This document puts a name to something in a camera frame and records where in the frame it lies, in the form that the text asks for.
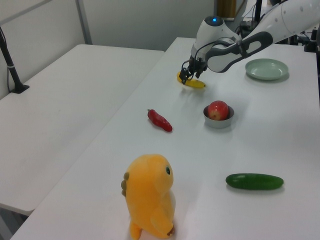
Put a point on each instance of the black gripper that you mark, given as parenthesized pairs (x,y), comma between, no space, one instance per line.
(198,63)

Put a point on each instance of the yellow banana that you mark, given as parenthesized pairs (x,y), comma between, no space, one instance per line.
(196,83)

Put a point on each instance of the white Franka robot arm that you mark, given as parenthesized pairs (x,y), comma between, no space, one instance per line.
(250,37)

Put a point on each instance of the pale green plastic plate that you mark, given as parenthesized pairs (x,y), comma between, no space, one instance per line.
(267,69)

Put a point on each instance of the red apple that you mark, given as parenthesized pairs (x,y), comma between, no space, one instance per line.
(218,110)

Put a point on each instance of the small metal bowl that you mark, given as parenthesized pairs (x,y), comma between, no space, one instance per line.
(220,123)

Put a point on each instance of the red chili pepper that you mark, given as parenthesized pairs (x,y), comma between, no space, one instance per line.
(159,121)

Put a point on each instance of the brown wooden cabinet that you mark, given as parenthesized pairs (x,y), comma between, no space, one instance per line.
(226,8)

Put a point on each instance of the green cucumber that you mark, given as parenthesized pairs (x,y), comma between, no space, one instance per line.
(254,181)

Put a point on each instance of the orange plush dinosaur toy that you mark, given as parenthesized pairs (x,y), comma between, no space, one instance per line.
(150,197)

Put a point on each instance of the black pole with flat base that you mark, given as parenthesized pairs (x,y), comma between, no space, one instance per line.
(11,67)

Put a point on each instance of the grey partition post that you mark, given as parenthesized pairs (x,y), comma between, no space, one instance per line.
(83,22)

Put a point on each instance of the black camera stand with clamp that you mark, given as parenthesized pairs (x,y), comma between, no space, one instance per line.
(311,43)

